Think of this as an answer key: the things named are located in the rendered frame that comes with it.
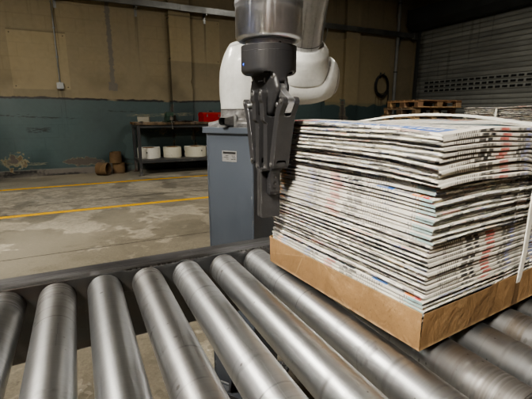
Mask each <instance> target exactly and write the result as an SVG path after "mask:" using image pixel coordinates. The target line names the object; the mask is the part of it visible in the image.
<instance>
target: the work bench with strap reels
mask: <svg viewBox="0 0 532 399"><path fill-rule="evenodd" d="M198 116H199V121H193V122H178V121H176V122H173V127H208V123H209V122H213V121H216V120H219V118H220V117H221V112H214V111H208V112H199V114H198ZM130 124H131V128H132V138H133V149H134V159H135V172H138V171H139V172H140V175H139V176H140V177H142V176H144V175H143V164H146V163H160V162H188V161H203V160H207V145H206V146H201V145H194V146H184V154H183V155H181V146H164V147H163V156H161V149H160V147H159V146H143V147H141V136H140V128H160V127H172V123H171V122H162V121H161V122H143V123H139V122H130ZM135 129H136V130H137V140H138V148H137V149H136V137H135ZM137 152H138V157H137ZM138 163H139V170H138Z"/></svg>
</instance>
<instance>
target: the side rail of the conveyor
mask: <svg viewBox="0 0 532 399"><path fill-rule="evenodd" d="M253 249H263V250H264V251H265V252H266V253H268V254H270V237H263V238H257V239H253V240H247V241H238V242H232V243H227V244H222V245H213V246H208V247H203V248H197V249H188V250H182V251H177V252H172V253H163V254H158V255H152V256H143V257H137V258H132V259H127V260H118V261H113V262H108V263H102V264H93V265H87V266H82V267H77V268H68V269H63V270H58V271H52V272H43V273H37V274H32V275H23V276H18V277H13V278H7V279H0V293H1V292H6V291H8V292H13V293H16V294H19V295H20V296H21V297H22V298H23V299H24V300H25V303H26V311H25V316H24V320H23V323H22V326H21V332H20V336H19V339H18V342H17V348H16V351H15V355H14V358H13V364H12V366H15V365H18V364H22V363H25V362H26V358H27V354H28V349H29V342H30V338H31V333H32V326H33V322H34V317H35V313H36V306H37V302H38V298H39V295H40V292H41V291H42V290H43V289H44V288H45V287H47V286H48V285H50V284H53V283H66V284H68V285H70V286H72V287H73V288H74V290H75V292H76V295H77V350H80V349H83V348H89V347H91V339H90V328H89V307H88V295H87V290H88V286H89V284H90V283H91V281H92V280H93V279H95V278H97V277H98V276H102V275H112V276H115V277H116V278H118V279H119V280H120V282H121V284H122V288H123V292H124V296H125V298H126V302H127V307H128V310H129V313H130V316H131V321H132V324H133V328H134V330H135V335H136V336H138V335H142V334H145V333H147V330H146V326H145V324H144V321H143V317H142V314H141V312H140V309H139V305H138V303H137V300H136V297H135V293H134V291H133V288H132V280H133V277H134V275H135V274H136V273H137V272H138V271H139V270H141V269H143V268H149V267H151V268H156V269H158V270H159V271H160V272H161V273H162V275H163V276H164V278H165V281H166V282H167V283H168V285H169V288H170V290H171V291H172V292H173V295H174V297H175V299H176V300H177V302H178V304H179V306H180V308H181V309H182V311H183V313H184V315H185V317H186V318H187V320H188V323H190V322H194V321H196V319H195V317H194V315H193V314H192V311H191V310H190V309H189V307H188V305H187V303H186V302H185V300H184V298H183V297H182V295H181V293H180V292H179V290H178V289H177V286H176V284H175V283H174V282H173V271H174V269H175V267H176V266H177V265H178V264H179V263H181V262H183V261H186V260H192V261H195V262H196V263H197V264H198V265H199V266H200V267H201V268H202V269H203V270H204V272H205V273H206V274H207V275H208V277H209V278H210V279H211V281H212V282H213V283H214V284H215V286H216V287H217V288H218V289H219V290H220V291H221V292H222V294H223V295H224V296H225V297H226V299H227V300H228V301H229V302H230V304H231V305H232V306H233V307H234V309H235V310H236V311H239V309H238V307H237V306H236V305H235V304H234V302H233V301H232V300H231V299H230V297H229V296H228V295H227V294H226V293H225V291H224V290H223V289H222V288H221V287H220V286H219V285H218V284H217V282H216V281H215V280H214V279H213V278H212V276H211V273H210V266H211V262H212V261H213V260H214V259H215V258H216V257H217V256H220V255H222V254H227V255H230V256H232V257H233V258H234V259H235V260H236V261H237V262H238V263H239V264H241V265H242V266H243V267H244V259H245V257H246V255H247V254H248V253H249V252H250V251H251V250H253Z"/></svg>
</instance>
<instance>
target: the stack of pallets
mask: <svg viewBox="0 0 532 399"><path fill-rule="evenodd" d="M387 103H388V104H387V108H384V109H383V110H384V114H383V115H392V116H393V115H403V114H409V110H412V114H422V113H426V111H425V110H430V113H441V110H447V114H455V110H456V108H461V106H462V101H453V100H401V101H387ZM396 103H400V106H399V107H396ZM447 103H453V105H452V107H451V106H447ZM432 104H434V106H432ZM392 110H397V114H392ZM422 117H423V118H428V119H437V117H443V119H452V116H401V117H394V119H395V120H406V118H411V119H422Z"/></svg>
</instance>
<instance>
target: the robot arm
mask: <svg viewBox="0 0 532 399"><path fill-rule="evenodd" d="M328 4H329V0H235V1H234V8H235V36H236V41H235V42H233V43H231V44H230V45H229V46H228V48H227V49H226V52H225V54H224V56H223V59H222V64H221V68H220V72H219V96H220V103H221V109H223V110H221V117H220V118H219V119H218V120H216V121H213V122H209V123H208V127H247V130H248V138H249V152H250V161H251V163H252V164H256V169H257V215H258V216H260V217H261V218H268V217H275V216H279V193H280V171H281V170H282V169H285V168H287V167H288V165H289V159H290V152H291V142H292V136H293V130H294V124H295V114H296V112H297V110H298V106H299V105H310V104H315V103H318V102H322V101H325V100H327V99H329V98H330V97H331V96H332V95H333V94H334V93H335V92H336V91H337V89H338V86H339V82H340V70H339V67H338V65H337V63H336V61H335V60H334V59H333V58H332V57H329V50H328V48H327V46H326V45H325V43H324V42H323V41H322V39H323V34H324V28H325V19H326V14H327V9H328Z"/></svg>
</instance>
